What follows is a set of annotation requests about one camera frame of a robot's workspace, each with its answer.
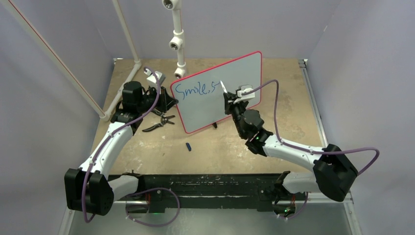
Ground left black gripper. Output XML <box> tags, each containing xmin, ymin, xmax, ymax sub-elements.
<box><xmin>137</xmin><ymin>84</ymin><xmax>178</xmax><ymax>114</ymax></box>

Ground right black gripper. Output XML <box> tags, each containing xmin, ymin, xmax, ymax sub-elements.
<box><xmin>225</xmin><ymin>92</ymin><xmax>248</xmax><ymax>138</ymax></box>

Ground white marker pen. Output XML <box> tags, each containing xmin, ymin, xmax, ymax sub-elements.
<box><xmin>220</xmin><ymin>80</ymin><xmax>228</xmax><ymax>94</ymax></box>

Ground red framed whiteboard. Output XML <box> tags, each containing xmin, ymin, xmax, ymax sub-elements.
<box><xmin>170</xmin><ymin>51</ymin><xmax>262</xmax><ymax>134</ymax></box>

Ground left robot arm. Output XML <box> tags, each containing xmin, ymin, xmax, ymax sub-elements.
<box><xmin>64</xmin><ymin>81</ymin><xmax>177</xmax><ymax>215</ymax></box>

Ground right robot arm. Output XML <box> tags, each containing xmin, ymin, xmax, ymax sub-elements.
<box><xmin>223</xmin><ymin>93</ymin><xmax>358</xmax><ymax>202</ymax></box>

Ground black pliers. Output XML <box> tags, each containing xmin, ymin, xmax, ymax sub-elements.
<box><xmin>142</xmin><ymin>108</ymin><xmax>176</xmax><ymax>133</ymax></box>

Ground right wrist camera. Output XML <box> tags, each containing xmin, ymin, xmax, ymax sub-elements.
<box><xmin>233</xmin><ymin>85</ymin><xmax>255</xmax><ymax>104</ymax></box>

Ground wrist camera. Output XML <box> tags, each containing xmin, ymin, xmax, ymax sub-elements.
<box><xmin>146</xmin><ymin>70</ymin><xmax>166</xmax><ymax>88</ymax></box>
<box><xmin>233</xmin><ymin>85</ymin><xmax>255</xmax><ymax>104</ymax></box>

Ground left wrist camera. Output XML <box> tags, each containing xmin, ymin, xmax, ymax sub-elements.
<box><xmin>146</xmin><ymin>70</ymin><xmax>166</xmax><ymax>88</ymax></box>

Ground aluminium table frame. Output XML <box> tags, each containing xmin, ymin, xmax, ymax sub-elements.
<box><xmin>64</xmin><ymin>53</ymin><xmax>360</xmax><ymax>222</ymax></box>

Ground white pvc pipe frame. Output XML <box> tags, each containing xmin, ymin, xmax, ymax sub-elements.
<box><xmin>0</xmin><ymin>0</ymin><xmax>186</xmax><ymax>121</ymax></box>

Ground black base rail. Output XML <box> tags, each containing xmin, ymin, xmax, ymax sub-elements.
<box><xmin>81</xmin><ymin>173</ymin><xmax>335</xmax><ymax>213</ymax></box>

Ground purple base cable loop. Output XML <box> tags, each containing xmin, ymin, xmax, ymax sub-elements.
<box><xmin>125</xmin><ymin>187</ymin><xmax>181</xmax><ymax>228</ymax></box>

